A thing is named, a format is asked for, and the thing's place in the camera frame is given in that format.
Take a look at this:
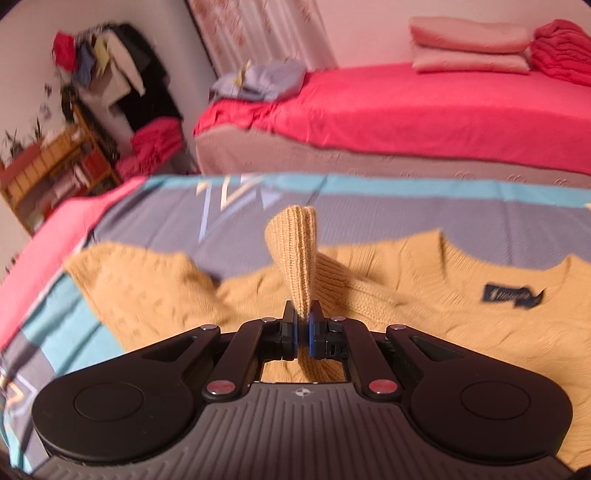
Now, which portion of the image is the yellow cable knit cardigan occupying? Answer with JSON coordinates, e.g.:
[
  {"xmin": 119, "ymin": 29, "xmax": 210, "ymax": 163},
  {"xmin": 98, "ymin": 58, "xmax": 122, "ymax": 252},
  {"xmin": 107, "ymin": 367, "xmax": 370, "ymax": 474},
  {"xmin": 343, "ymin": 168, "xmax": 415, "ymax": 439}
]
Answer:
[{"xmin": 64, "ymin": 206, "xmax": 590, "ymax": 468}]

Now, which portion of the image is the pile of red clothes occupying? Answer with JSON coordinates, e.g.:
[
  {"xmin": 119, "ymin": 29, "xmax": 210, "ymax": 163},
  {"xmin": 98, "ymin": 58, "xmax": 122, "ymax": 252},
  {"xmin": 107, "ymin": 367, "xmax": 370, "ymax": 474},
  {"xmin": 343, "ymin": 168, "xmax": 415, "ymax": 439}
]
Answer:
[{"xmin": 115, "ymin": 117, "xmax": 185, "ymax": 181}]

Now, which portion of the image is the hanging clothes heap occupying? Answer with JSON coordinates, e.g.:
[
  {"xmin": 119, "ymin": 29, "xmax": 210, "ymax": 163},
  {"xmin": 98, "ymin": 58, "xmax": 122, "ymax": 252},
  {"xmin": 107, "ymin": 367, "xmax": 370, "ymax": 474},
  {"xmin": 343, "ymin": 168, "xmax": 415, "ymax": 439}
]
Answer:
[{"xmin": 52, "ymin": 23, "xmax": 182, "ymax": 132}]

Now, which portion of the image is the grey embossed mattress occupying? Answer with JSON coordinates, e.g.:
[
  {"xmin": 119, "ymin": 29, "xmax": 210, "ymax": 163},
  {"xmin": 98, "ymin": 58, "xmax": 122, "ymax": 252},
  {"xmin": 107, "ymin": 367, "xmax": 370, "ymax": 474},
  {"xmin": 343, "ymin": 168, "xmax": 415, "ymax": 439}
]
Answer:
[{"xmin": 194, "ymin": 125, "xmax": 590, "ymax": 189}]

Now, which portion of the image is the wooden shelf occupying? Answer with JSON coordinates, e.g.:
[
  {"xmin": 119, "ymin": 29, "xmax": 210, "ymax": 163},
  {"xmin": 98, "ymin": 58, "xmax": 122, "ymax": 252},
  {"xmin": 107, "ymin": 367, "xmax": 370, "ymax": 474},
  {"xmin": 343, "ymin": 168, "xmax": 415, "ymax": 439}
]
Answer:
[{"xmin": 1, "ymin": 102, "xmax": 121, "ymax": 235}]

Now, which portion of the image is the crumpled blue grey cloth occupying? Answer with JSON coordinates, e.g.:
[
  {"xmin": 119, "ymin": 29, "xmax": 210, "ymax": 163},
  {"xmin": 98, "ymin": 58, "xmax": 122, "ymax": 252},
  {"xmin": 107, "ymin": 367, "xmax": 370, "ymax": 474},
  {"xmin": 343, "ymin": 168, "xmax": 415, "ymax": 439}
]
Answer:
[{"xmin": 209, "ymin": 59, "xmax": 308, "ymax": 102}]

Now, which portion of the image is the red bed sheet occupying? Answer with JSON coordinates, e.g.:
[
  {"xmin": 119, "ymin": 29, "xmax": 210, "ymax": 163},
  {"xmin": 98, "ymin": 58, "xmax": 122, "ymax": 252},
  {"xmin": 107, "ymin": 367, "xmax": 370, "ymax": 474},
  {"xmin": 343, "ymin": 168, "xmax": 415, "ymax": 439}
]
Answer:
[{"xmin": 193, "ymin": 64, "xmax": 590, "ymax": 174}]

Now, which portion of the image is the pink pillow lower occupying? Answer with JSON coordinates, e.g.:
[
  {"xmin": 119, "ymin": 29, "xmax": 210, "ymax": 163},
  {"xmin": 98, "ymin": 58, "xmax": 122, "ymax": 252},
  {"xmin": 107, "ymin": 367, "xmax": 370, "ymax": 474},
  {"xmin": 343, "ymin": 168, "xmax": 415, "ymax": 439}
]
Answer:
[{"xmin": 412, "ymin": 44, "xmax": 530, "ymax": 74}]

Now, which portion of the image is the pink pillow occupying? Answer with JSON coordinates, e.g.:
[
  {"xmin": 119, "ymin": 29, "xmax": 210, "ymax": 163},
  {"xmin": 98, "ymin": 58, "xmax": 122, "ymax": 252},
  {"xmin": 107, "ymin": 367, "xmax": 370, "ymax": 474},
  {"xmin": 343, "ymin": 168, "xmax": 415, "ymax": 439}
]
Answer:
[
  {"xmin": 409, "ymin": 16, "xmax": 531, "ymax": 54},
  {"xmin": 412, "ymin": 44, "xmax": 530, "ymax": 74}
]

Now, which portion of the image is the patterned pink curtain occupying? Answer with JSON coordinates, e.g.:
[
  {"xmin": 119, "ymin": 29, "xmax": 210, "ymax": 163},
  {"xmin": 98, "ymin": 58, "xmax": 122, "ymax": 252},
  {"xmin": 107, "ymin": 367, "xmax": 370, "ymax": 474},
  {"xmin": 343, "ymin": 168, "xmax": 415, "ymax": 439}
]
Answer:
[{"xmin": 187, "ymin": 0, "xmax": 338, "ymax": 76}]

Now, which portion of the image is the pink pillow upper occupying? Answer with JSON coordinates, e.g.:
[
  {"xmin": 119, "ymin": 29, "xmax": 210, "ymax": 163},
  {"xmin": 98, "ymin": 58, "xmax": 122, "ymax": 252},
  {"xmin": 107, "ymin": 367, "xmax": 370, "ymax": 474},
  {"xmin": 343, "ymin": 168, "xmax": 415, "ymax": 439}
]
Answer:
[{"xmin": 409, "ymin": 16, "xmax": 531, "ymax": 54}]

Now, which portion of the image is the folded red blanket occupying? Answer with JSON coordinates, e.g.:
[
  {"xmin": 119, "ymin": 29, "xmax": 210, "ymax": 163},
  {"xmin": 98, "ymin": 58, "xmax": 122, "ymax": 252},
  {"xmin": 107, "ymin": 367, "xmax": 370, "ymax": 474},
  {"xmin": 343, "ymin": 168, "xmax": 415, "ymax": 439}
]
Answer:
[{"xmin": 530, "ymin": 19, "xmax": 591, "ymax": 87}]

